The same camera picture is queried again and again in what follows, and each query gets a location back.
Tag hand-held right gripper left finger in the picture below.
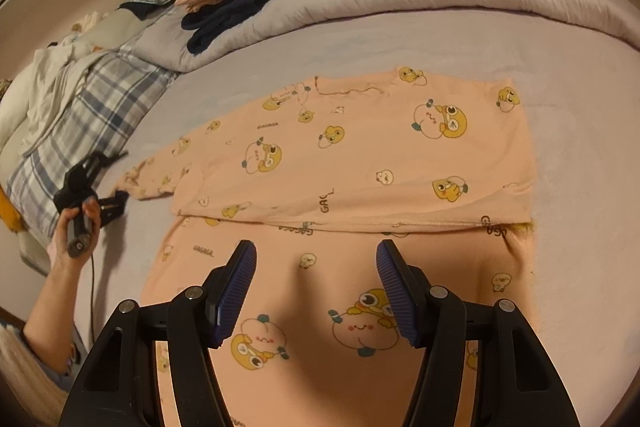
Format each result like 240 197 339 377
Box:
59 240 258 427

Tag person's left hand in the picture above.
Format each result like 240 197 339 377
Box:
46 198 103 274

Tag blue plaid pillow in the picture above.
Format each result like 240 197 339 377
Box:
5 47 182 234

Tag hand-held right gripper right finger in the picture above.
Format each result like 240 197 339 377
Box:
375 239 583 427

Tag yellow soft object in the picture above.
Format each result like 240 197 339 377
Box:
0 191 27 234

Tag black cable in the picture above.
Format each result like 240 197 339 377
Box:
87 252 99 349

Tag bed with lilac sheet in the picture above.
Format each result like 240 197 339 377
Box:
30 9 640 427

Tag person's left forearm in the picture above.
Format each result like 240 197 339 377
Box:
21 257 96 380

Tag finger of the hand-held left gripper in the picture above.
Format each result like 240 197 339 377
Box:
82 150 130 180
97 189 130 228

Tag peach cartoon print shirt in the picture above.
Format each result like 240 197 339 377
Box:
117 66 540 427

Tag navy blue clothes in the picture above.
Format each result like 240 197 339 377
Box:
181 0 297 56

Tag white crumpled cloth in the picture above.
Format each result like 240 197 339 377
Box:
0 41 103 158

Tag grey-green pillow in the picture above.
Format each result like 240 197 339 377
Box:
75 9 171 54

